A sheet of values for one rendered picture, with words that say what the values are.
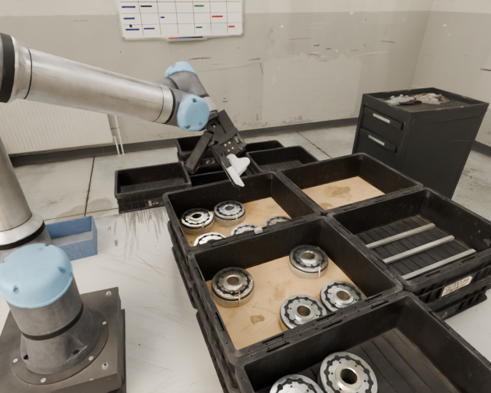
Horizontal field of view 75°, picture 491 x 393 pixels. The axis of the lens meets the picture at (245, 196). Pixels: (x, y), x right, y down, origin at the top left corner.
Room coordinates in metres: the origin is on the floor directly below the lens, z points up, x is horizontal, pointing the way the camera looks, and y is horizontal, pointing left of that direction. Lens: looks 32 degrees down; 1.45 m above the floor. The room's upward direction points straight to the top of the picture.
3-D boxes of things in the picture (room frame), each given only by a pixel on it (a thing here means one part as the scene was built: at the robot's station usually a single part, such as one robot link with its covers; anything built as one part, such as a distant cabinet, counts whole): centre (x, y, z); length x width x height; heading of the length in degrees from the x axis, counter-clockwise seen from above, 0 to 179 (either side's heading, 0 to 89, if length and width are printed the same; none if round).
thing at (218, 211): (0.88, 0.05, 0.86); 0.10 x 0.10 x 0.01
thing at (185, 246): (0.81, 0.02, 0.92); 0.40 x 0.30 x 0.02; 114
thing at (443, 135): (2.11, -1.15, 0.45); 0.60 x 0.45 x 0.90; 108
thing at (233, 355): (0.54, -0.10, 0.92); 0.40 x 0.30 x 0.02; 114
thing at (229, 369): (0.54, -0.10, 0.87); 0.40 x 0.30 x 0.11; 114
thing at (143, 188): (1.61, 0.53, 0.37); 0.40 x 0.30 x 0.45; 108
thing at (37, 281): (0.45, 0.40, 0.97); 0.13 x 0.12 x 0.14; 43
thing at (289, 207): (0.81, 0.02, 0.87); 0.40 x 0.30 x 0.11; 114
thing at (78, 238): (0.87, 0.63, 0.74); 0.20 x 0.15 x 0.07; 112
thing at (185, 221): (0.83, 0.15, 0.86); 0.10 x 0.10 x 0.01
